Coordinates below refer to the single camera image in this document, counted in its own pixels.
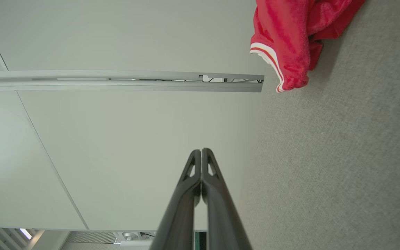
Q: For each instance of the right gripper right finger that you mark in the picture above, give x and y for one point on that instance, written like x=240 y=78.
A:
x=224 y=225

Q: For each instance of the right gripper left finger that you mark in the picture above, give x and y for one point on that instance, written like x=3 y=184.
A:
x=179 y=222

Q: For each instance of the red shorts with white trim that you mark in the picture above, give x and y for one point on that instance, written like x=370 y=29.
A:
x=283 y=34

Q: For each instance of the dark case with teal edge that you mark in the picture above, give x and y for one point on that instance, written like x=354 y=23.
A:
x=200 y=241

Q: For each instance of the white box with round knob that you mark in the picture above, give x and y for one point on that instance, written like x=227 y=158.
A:
x=130 y=236

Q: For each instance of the wide white partition panel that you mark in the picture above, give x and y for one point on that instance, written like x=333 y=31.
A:
x=134 y=139

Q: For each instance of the grey metal partition post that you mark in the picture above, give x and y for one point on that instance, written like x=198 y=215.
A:
x=116 y=85

